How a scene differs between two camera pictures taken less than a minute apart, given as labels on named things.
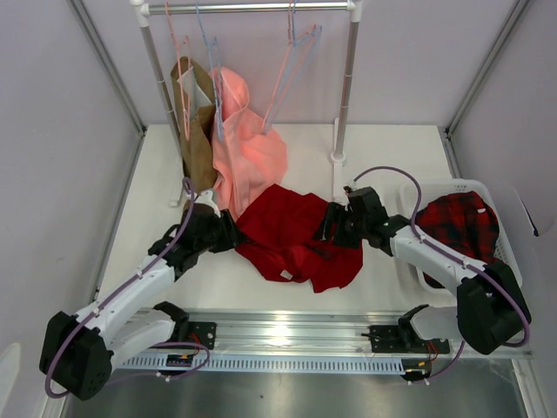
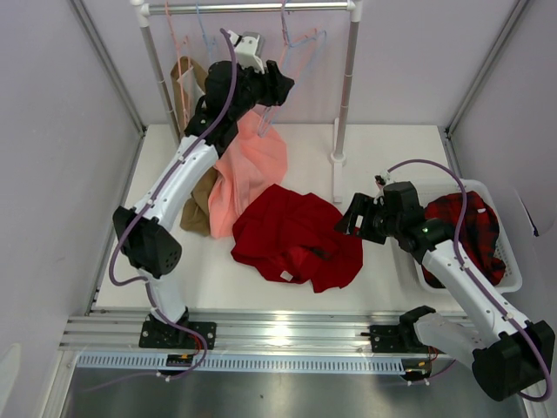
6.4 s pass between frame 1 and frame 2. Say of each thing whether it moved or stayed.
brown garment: stayed
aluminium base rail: stayed
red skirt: stayed
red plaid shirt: stayed
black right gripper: moved
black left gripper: moved
